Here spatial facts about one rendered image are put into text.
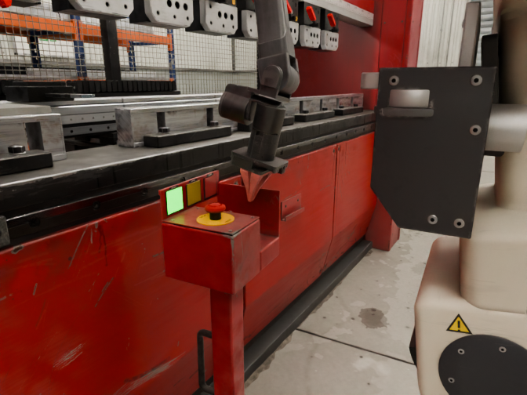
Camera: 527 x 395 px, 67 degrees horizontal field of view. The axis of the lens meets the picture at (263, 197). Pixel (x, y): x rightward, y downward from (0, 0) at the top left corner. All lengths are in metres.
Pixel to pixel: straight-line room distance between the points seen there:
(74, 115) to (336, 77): 1.71
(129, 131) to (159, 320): 0.47
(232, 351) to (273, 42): 0.63
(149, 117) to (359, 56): 1.68
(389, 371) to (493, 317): 1.20
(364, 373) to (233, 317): 0.86
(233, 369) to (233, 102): 0.57
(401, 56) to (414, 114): 2.06
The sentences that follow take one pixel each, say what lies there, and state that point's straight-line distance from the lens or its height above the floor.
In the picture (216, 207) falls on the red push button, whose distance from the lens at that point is 0.74.
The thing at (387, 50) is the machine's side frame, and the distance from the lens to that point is 2.48.
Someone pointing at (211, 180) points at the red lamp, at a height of 0.82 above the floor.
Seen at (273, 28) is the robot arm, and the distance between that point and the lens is 0.77.
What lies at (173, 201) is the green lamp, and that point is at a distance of 0.79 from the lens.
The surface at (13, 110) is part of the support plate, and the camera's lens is 0.61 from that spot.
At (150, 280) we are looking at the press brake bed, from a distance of 0.99.
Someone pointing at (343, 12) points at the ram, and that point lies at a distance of 2.10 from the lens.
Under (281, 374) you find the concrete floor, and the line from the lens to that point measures 1.60.
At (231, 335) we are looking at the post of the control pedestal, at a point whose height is 0.51.
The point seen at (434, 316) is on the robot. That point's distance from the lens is 0.50.
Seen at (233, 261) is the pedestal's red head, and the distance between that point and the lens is 0.71.
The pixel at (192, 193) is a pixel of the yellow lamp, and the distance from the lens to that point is 0.83.
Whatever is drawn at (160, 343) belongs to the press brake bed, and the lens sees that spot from 1.10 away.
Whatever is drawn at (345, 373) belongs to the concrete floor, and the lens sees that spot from 1.63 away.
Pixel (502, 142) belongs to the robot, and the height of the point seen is 0.98.
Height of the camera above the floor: 1.03
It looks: 16 degrees down
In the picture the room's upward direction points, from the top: straight up
